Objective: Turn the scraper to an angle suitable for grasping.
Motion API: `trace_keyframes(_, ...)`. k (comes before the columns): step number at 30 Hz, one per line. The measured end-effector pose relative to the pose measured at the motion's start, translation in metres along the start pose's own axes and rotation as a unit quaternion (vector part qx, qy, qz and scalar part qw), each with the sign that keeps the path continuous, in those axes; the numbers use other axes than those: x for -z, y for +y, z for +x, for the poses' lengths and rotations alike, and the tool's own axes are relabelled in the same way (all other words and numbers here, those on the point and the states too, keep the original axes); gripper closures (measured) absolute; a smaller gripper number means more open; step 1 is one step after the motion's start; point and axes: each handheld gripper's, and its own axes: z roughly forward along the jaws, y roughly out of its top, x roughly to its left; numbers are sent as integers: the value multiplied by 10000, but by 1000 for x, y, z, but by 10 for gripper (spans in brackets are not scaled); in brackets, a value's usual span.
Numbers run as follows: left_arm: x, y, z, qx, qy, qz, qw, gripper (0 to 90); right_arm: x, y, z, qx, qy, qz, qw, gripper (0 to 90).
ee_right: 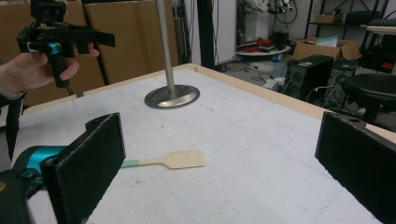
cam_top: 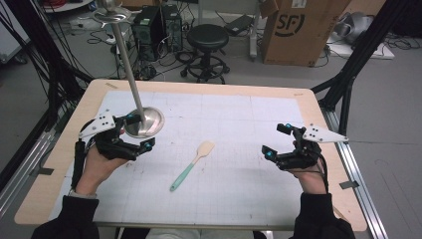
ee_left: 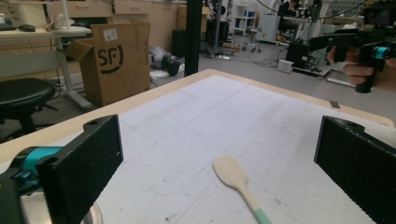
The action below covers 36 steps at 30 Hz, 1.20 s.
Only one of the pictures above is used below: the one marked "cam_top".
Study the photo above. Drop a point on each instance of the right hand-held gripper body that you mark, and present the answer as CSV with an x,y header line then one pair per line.
x,y
300,159

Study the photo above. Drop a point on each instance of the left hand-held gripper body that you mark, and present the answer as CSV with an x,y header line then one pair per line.
x,y
109,146

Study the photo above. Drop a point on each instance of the metal stand with round base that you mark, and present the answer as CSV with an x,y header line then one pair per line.
x,y
127,59

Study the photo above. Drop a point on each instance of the person's right hand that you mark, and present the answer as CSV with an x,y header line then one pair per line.
x,y
312,181

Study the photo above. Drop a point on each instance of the person's left hand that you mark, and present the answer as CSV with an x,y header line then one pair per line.
x,y
96,169

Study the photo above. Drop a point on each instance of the white grid mat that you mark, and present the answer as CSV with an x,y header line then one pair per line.
x,y
232,132

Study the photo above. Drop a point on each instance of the dark tape piece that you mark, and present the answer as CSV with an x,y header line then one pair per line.
x,y
45,171
349,185

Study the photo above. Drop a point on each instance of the large black computer tower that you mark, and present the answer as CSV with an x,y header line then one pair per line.
x,y
147,33

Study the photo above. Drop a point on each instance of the large cardboard box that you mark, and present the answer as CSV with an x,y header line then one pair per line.
x,y
298,36

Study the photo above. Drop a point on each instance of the white stand leg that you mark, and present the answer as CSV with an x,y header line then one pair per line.
x,y
254,36

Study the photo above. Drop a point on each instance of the small black computer tower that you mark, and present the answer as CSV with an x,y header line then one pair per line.
x,y
173,28

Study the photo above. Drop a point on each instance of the black round stool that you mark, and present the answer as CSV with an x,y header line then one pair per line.
x,y
207,38

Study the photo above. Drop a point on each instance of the flat black device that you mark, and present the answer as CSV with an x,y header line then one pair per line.
x,y
239,25

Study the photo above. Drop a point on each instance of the grey rounded device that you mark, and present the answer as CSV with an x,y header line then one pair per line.
x,y
353,26

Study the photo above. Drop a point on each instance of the white flat board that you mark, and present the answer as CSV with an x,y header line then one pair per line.
x,y
381,51

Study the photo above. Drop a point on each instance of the aluminium rail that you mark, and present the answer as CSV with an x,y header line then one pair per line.
x,y
23,172
361,189

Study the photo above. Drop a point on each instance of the black metal frame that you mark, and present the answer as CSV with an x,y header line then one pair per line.
x,y
361,49
49,66

